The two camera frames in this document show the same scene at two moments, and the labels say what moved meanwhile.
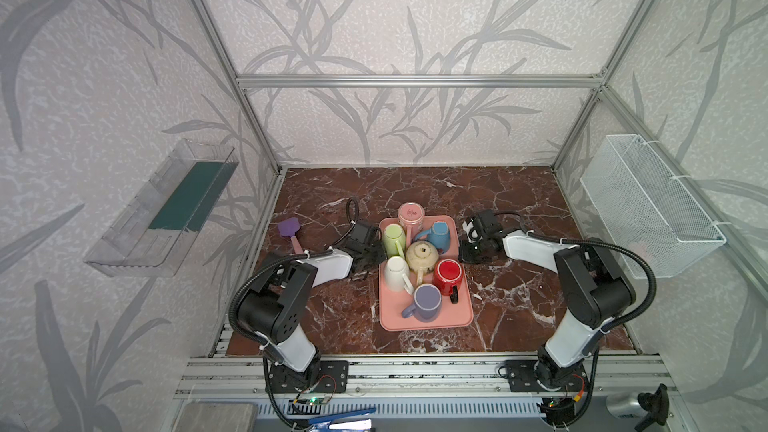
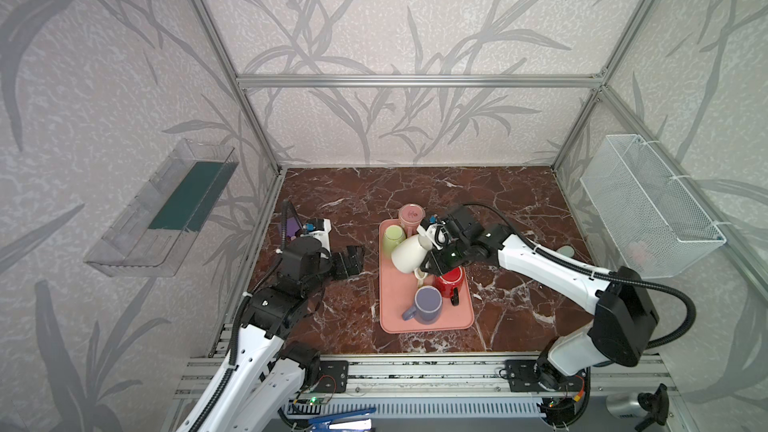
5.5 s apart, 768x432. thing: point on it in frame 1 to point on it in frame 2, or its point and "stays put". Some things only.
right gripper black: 474,237 to 441,249
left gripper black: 372,250 to 346,262
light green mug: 394,239 stays put
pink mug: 411,216 stays put
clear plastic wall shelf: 150,235 stays put
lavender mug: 427,303 stays put
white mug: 396,272 to 408,255
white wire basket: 644,209 stays put
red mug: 448,277 stays put
